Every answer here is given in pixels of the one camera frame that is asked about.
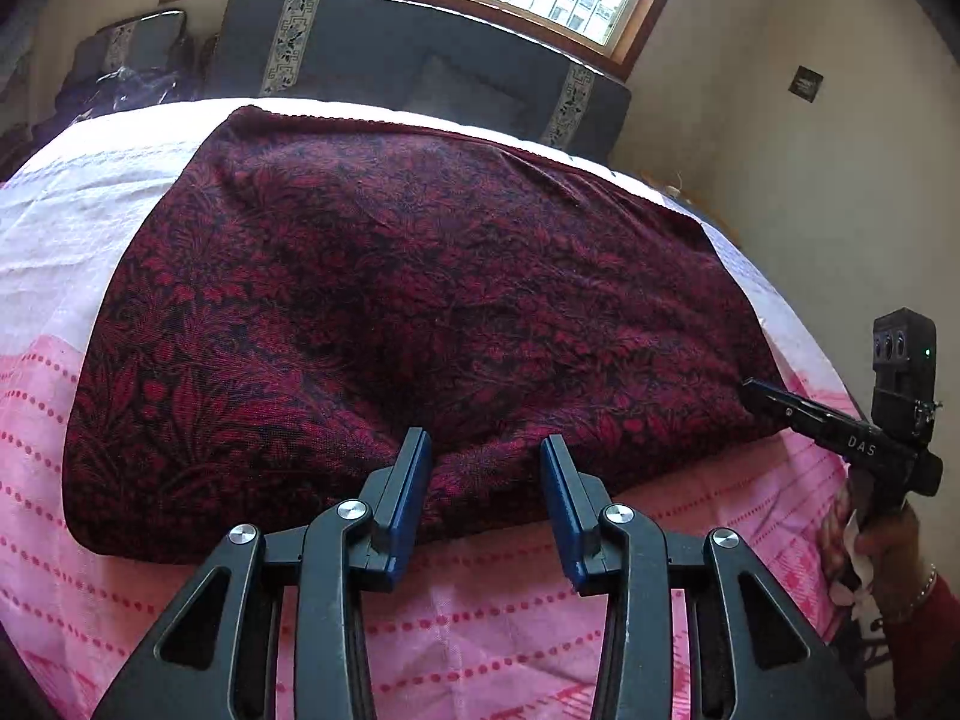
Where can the pink checked bed sheet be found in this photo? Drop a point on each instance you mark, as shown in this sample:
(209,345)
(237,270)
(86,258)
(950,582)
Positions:
(483,627)

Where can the red sleeve forearm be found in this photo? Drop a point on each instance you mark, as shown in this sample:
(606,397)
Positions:
(924,651)

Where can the maroon floral patterned cloth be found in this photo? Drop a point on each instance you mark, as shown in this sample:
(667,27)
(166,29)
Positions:
(310,290)

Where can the black camera box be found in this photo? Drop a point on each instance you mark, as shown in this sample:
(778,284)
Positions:
(905,353)

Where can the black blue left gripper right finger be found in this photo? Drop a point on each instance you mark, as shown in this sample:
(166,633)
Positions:
(697,617)

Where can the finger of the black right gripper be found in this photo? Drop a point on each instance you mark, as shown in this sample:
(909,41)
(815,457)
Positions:
(831,429)

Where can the grey cushioned chair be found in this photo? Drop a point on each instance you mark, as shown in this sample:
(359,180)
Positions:
(157,41)

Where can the person's right hand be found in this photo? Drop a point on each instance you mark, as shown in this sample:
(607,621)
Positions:
(902,575)

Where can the dark clothes pile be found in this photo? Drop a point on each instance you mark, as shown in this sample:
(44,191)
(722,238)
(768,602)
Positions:
(114,91)

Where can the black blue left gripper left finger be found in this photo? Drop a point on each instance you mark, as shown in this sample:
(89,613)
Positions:
(213,651)

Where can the dark grey bed headboard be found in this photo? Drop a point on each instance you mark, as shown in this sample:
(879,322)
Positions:
(404,56)

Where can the dark wall switch plate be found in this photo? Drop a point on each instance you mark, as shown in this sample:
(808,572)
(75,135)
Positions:
(806,84)

